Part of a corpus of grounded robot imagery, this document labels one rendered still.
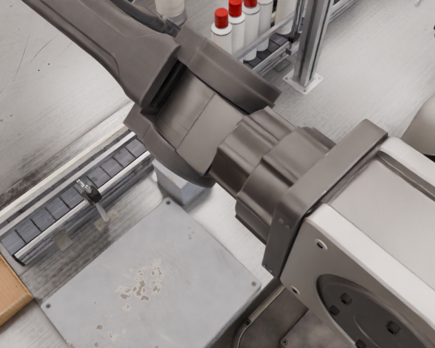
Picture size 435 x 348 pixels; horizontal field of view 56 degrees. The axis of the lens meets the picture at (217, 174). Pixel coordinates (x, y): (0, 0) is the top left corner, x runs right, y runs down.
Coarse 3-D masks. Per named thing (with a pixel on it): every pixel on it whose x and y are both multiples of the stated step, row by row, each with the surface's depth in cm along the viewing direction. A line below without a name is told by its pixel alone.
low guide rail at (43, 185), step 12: (120, 132) 100; (96, 144) 97; (84, 156) 96; (60, 168) 94; (72, 168) 95; (48, 180) 92; (36, 192) 91; (12, 204) 89; (24, 204) 91; (0, 216) 88
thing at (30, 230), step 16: (336, 0) 128; (272, 48) 117; (256, 64) 114; (112, 144) 101; (128, 144) 101; (112, 160) 99; (128, 160) 99; (96, 176) 96; (112, 176) 96; (48, 192) 94; (64, 192) 94; (80, 192) 94; (48, 208) 92; (64, 208) 92; (0, 224) 91; (32, 224) 90; (48, 224) 90; (16, 240) 89
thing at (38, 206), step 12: (276, 24) 110; (264, 36) 108; (252, 48) 107; (132, 132) 93; (120, 144) 91; (108, 156) 90; (84, 168) 88; (72, 180) 86; (60, 192) 86; (36, 204) 84; (24, 216) 82; (12, 228) 82; (0, 240) 81
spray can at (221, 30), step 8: (224, 8) 95; (216, 16) 94; (224, 16) 94; (216, 24) 96; (224, 24) 96; (216, 32) 97; (224, 32) 97; (216, 40) 99; (224, 40) 99; (224, 48) 101
